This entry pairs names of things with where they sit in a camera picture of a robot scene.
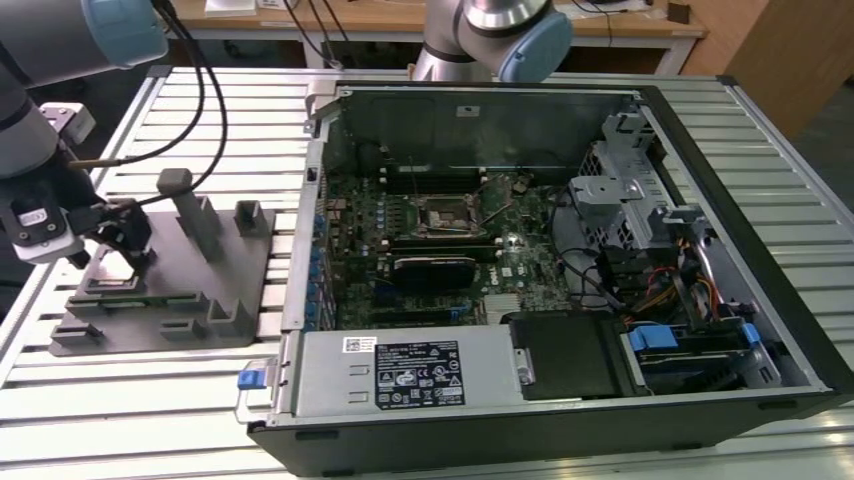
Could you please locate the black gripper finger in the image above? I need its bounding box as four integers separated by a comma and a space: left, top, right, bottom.
64, 245, 93, 273
97, 198, 160, 279

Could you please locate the CPU socket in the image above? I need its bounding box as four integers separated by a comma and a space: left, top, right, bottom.
412, 192, 483, 237

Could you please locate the grey parts rack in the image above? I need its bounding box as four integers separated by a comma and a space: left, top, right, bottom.
47, 168, 279, 359

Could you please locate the green RAM stick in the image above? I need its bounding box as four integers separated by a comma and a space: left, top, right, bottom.
99, 297, 200, 307

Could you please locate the silver power supply unit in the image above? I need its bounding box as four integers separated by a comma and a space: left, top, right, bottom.
266, 327, 528, 419

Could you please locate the white cardboard box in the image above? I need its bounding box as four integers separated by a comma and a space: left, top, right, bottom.
204, 0, 259, 16

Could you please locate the black graphics card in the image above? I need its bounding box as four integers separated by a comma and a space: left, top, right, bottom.
390, 256, 480, 292

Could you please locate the wooden desk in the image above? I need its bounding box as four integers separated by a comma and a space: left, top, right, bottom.
156, 0, 710, 76

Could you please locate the silver chipset heatsink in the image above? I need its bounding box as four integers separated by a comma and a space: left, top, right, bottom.
483, 294, 527, 315

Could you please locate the green motherboard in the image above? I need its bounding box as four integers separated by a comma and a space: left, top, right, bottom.
319, 169, 588, 331

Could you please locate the black PC case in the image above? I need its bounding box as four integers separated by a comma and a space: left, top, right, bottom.
234, 74, 854, 479

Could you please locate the silver drive cage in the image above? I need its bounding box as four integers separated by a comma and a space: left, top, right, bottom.
567, 112, 689, 251

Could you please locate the hard disk in blue carrier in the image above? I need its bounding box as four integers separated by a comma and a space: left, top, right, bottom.
619, 322, 766, 396

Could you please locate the wooden cabinet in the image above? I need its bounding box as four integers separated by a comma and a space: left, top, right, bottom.
679, 0, 854, 139

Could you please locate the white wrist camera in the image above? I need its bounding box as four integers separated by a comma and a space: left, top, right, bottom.
11, 197, 87, 265

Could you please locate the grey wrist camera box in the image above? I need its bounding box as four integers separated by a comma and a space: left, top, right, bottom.
37, 102, 96, 147

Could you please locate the multicolour power wire loom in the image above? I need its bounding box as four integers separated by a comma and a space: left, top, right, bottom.
623, 239, 729, 324

